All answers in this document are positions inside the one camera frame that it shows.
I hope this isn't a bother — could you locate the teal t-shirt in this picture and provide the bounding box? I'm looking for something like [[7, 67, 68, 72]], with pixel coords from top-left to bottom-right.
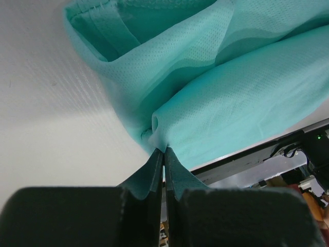
[[63, 1, 328, 169]]

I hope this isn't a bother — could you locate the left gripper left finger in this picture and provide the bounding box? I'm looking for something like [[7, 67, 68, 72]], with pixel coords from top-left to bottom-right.
[[1, 150, 163, 246]]

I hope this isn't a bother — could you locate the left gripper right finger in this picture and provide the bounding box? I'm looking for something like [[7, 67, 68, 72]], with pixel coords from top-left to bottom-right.
[[164, 148, 324, 246]]

